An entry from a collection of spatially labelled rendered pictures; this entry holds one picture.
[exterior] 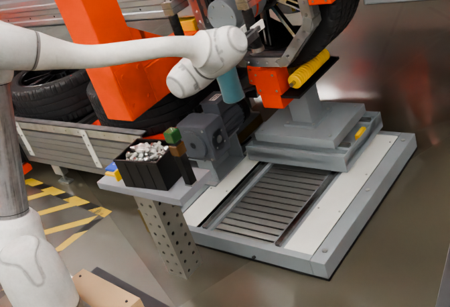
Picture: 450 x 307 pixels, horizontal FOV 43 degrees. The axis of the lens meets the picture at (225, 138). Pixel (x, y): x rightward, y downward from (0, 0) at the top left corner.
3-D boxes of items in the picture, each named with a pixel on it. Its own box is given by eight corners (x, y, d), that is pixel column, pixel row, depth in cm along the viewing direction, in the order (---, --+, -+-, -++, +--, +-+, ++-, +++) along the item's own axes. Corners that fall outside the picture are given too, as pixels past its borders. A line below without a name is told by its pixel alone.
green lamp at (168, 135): (183, 137, 185) (179, 127, 183) (175, 145, 182) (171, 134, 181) (173, 137, 187) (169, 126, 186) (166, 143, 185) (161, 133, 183)
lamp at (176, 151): (187, 151, 187) (183, 140, 185) (180, 157, 185) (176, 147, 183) (179, 149, 190) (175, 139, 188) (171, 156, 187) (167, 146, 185)
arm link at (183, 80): (207, 84, 180) (231, 67, 170) (176, 110, 170) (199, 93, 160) (186, 56, 179) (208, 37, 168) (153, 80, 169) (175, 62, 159)
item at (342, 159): (383, 128, 257) (380, 108, 252) (347, 175, 234) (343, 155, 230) (289, 120, 288) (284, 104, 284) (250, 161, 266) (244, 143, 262)
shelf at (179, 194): (213, 176, 198) (210, 169, 197) (182, 206, 188) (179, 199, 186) (130, 163, 226) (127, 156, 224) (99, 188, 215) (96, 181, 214)
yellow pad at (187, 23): (214, 18, 268) (211, 8, 265) (195, 31, 259) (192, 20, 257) (192, 19, 277) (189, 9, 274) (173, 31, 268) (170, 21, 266)
